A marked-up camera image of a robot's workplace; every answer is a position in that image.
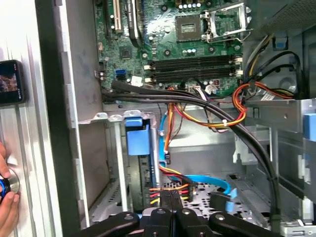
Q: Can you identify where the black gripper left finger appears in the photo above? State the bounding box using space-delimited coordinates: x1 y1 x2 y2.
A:
74 190 172 237

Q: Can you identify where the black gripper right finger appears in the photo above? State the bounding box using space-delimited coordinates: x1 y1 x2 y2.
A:
171 190 281 237

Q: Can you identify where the orange red power wire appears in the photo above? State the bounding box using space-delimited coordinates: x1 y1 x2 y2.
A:
149 102 197 207

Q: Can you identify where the hard disk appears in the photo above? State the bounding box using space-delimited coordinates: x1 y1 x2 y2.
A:
124 117 160 217

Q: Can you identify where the round black tool blue ring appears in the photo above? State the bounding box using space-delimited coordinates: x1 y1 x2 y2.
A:
0 168 21 201

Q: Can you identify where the metal disk bay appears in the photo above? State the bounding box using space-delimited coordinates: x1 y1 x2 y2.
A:
79 110 161 223

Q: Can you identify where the person's hand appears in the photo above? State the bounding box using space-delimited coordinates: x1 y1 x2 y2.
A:
0 142 20 237

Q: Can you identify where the metal drive cage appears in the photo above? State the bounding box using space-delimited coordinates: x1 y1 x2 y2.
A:
233 98 316 237

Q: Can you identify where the black open PC case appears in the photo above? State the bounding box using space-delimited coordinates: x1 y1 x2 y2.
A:
36 0 316 237

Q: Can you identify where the black RAM slot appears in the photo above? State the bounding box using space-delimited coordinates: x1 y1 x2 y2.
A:
153 54 241 64
144 59 242 71
153 68 242 78
144 72 244 84

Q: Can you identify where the blue drive latch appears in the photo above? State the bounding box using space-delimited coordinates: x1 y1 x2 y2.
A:
303 112 316 143

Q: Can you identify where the green motherboard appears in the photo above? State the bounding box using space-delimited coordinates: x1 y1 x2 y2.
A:
93 0 245 98

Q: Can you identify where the CPU socket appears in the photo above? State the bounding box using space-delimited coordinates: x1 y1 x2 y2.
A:
175 15 203 42

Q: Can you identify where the black graphics card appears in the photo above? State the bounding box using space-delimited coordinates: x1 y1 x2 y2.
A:
125 0 145 49

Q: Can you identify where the small blue plastic clip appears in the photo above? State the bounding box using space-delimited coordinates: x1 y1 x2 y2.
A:
275 36 289 50

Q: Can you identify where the white expansion slot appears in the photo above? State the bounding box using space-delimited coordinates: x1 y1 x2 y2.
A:
112 0 124 35

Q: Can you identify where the metal socket cover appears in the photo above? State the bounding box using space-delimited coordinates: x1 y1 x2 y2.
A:
201 3 249 42

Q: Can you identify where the grey power supply unit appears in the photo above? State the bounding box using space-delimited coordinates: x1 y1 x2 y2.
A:
246 0 316 34

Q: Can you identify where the blue data wire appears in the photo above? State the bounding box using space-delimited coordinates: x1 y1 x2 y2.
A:
158 110 239 214

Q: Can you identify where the black cable bundle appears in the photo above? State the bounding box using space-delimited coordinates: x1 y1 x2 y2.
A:
101 80 282 224

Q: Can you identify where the orange wire bundle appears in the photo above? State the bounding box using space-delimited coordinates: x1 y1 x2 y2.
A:
170 81 298 130

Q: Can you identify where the yellow black wire bundle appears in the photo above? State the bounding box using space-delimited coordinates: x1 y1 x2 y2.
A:
243 34 275 86

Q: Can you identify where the wire locking lever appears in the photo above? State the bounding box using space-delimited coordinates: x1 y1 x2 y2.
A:
207 28 255 43

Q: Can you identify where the black camera with screen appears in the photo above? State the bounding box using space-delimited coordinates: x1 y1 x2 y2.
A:
0 60 28 107

